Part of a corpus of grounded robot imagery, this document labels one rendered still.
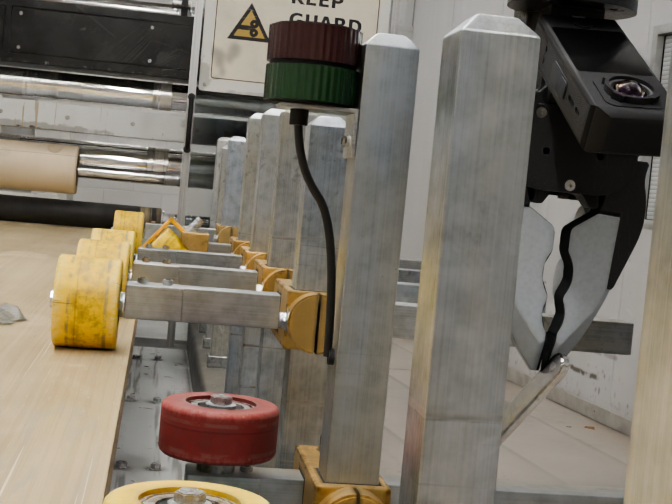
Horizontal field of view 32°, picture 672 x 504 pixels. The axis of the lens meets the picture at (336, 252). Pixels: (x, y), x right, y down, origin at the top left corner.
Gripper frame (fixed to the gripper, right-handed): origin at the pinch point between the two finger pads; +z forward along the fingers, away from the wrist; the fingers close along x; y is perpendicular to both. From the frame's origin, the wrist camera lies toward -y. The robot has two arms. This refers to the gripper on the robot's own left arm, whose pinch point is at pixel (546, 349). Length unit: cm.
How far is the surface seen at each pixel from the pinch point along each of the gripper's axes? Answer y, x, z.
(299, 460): 19.6, 10.3, 11.8
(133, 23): 245, 33, -42
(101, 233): 91, 29, 2
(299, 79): 11.3, 13.8, -14.0
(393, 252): 12.2, 6.6, -3.8
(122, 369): 32.4, 23.4, 8.6
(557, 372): -1.3, -0.3, 1.0
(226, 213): 162, 9, 1
